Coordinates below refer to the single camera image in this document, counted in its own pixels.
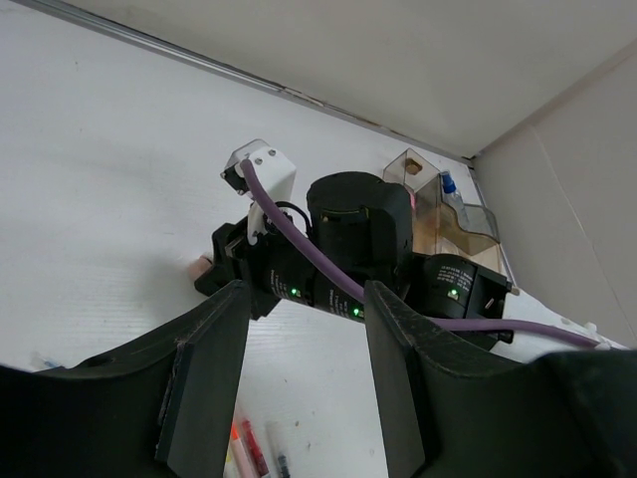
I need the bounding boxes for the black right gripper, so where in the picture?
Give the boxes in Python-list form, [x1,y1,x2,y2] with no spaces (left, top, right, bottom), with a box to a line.
[194,171,413,322]

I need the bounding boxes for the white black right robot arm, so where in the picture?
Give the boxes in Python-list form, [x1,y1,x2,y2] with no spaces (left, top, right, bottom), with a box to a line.
[194,171,621,362]

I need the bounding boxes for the blue white ballpoint pen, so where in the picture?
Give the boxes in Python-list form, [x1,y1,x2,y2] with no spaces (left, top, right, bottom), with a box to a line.
[31,353,65,371]

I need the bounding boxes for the red pen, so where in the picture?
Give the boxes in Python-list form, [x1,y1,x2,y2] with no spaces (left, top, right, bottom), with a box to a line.
[240,418,271,478]

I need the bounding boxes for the clear acrylic desk organizer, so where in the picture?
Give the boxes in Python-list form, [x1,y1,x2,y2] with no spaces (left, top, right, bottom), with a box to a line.
[382,148,506,275]

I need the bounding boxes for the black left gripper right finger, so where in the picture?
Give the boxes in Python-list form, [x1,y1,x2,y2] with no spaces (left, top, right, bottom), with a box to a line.
[364,282,636,477]

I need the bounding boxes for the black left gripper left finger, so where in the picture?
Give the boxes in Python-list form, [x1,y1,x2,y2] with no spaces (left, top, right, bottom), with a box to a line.
[1,281,250,477]

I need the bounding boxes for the black clear pen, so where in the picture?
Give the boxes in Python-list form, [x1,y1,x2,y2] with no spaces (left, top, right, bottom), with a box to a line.
[266,421,292,478]

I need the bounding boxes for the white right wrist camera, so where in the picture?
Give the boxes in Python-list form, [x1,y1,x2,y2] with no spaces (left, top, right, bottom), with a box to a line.
[220,138,297,246]

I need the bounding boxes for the orange yellow highlighter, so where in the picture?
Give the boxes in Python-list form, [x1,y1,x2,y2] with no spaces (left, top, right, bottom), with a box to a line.
[223,420,259,478]

